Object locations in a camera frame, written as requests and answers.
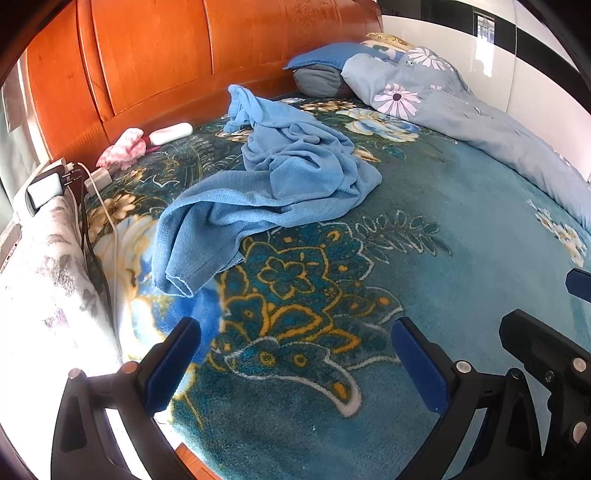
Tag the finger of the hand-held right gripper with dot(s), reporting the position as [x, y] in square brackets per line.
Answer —
[545, 350]
[581, 284]

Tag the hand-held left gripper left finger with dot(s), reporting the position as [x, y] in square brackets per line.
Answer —
[175, 364]

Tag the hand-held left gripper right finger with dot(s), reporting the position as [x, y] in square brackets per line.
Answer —
[422, 364]

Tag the blue knit sweater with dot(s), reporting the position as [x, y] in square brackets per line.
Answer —
[295, 170]

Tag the teal floral plush blanket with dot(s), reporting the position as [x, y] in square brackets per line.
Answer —
[438, 258]

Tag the white grey leaf-print cloth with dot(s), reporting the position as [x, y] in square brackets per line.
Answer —
[46, 300]

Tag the white black sliding wardrobe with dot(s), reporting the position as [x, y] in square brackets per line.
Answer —
[531, 92]

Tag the white charger adapter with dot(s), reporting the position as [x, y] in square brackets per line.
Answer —
[99, 179]

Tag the light blue floral quilt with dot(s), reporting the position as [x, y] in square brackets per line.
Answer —
[461, 115]

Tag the white power adapter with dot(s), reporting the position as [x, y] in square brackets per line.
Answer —
[46, 191]

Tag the pink fuzzy cloth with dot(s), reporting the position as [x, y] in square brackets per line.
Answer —
[122, 147]

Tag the white oval device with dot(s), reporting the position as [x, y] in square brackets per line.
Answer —
[171, 133]

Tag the grey pillow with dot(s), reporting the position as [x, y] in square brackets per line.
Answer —
[318, 81]

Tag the yellow patterned pillow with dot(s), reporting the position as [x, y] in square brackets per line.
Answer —
[392, 41]

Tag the orange wooden headboard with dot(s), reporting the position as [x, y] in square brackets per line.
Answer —
[161, 55]

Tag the blue pillow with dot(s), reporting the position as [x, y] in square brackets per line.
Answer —
[323, 57]

